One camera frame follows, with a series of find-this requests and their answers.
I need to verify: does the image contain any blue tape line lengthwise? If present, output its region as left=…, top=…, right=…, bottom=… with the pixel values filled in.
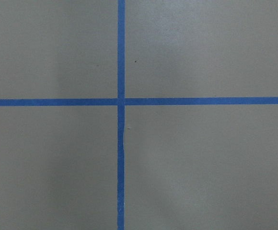
left=117, top=0, right=126, bottom=230

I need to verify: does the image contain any blue tape line crosswise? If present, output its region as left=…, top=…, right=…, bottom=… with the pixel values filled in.
left=0, top=97, right=278, bottom=106

